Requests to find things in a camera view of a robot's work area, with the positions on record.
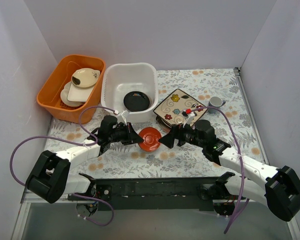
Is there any white plastic bin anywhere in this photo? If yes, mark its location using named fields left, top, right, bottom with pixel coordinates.
left=100, top=62, right=159, bottom=123

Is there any black round plate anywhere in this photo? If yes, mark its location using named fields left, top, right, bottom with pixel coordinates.
left=123, top=91, right=151, bottom=112

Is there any pink bottom plate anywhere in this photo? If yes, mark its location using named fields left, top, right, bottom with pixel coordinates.
left=155, top=116, right=172, bottom=133

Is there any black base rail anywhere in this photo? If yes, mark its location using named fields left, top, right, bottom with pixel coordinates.
left=67, top=177, right=241, bottom=212

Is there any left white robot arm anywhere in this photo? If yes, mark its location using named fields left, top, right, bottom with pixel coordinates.
left=25, top=115, right=144, bottom=204

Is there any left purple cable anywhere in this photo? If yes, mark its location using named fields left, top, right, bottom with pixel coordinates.
left=9, top=105, right=129, bottom=227

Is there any red round saucer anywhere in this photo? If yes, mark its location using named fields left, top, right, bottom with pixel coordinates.
left=138, top=127, right=162, bottom=153

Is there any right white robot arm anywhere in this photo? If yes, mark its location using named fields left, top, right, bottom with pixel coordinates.
left=159, top=120, right=300, bottom=222

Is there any square floral ceramic plate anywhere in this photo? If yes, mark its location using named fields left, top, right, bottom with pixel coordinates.
left=153, top=88, right=204, bottom=127

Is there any white square plate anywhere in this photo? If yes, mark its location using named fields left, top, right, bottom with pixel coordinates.
left=67, top=83, right=94, bottom=103

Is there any grey mug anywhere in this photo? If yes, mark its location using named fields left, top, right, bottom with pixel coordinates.
left=208, top=96, right=226, bottom=114

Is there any orange plastic bin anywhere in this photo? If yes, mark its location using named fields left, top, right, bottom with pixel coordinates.
left=36, top=54, right=106, bottom=124

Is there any beige round plate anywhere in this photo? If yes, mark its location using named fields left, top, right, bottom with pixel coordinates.
left=71, top=68, right=101, bottom=89

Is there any white scalloped plate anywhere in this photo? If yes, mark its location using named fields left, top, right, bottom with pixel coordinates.
left=60, top=82, right=84, bottom=108

